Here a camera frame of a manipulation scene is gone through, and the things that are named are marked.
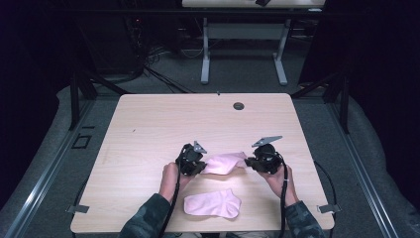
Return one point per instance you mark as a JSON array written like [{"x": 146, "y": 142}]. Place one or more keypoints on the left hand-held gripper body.
[{"x": 190, "y": 159}]

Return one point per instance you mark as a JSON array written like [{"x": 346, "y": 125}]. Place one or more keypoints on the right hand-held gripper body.
[{"x": 269, "y": 158}]

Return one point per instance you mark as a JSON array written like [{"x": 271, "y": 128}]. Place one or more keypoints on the pink sock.
[
  {"x": 213, "y": 204},
  {"x": 223, "y": 163}
]

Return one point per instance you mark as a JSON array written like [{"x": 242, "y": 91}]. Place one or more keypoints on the person's left hand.
[{"x": 170, "y": 180}]

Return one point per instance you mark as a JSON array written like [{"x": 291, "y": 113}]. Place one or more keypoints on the person's right hand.
[{"x": 280, "y": 185}]

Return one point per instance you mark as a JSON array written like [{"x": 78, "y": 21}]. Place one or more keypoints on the white desk with metal legs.
[{"x": 244, "y": 31}]

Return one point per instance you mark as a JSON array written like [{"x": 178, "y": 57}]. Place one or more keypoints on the black metal crossbar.
[{"x": 165, "y": 12}]

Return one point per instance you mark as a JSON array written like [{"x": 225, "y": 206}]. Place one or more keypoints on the black object on white desk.
[{"x": 262, "y": 2}]

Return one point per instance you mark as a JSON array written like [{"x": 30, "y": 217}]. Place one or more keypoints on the black metal frame stand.
[
  {"x": 344, "y": 105},
  {"x": 74, "y": 99}
]

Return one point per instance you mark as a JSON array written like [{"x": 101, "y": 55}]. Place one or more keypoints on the aluminium floor rail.
[
  {"x": 363, "y": 172},
  {"x": 49, "y": 172}
]

